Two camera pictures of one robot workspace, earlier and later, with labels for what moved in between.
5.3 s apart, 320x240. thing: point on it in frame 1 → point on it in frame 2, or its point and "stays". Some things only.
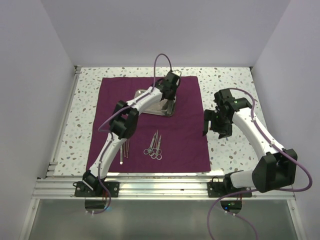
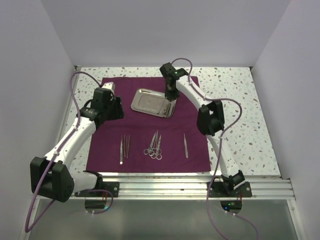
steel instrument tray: x=166 y=107 stays
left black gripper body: x=173 y=90 → x=114 y=110
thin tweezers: x=124 y=149 stays
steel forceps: x=121 y=161 stays
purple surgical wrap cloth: x=161 y=143 stays
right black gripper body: x=222 y=125 → x=171 y=92
